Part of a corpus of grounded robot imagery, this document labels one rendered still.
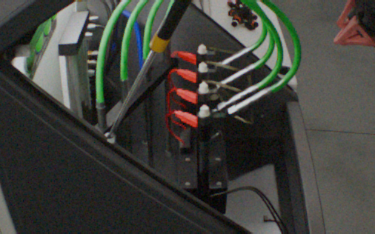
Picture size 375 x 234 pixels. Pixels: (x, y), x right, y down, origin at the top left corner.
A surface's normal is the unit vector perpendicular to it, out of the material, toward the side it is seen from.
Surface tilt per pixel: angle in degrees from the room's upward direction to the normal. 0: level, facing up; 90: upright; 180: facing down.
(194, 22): 90
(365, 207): 0
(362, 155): 0
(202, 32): 90
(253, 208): 0
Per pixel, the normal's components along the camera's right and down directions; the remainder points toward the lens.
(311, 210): 0.00, -0.81
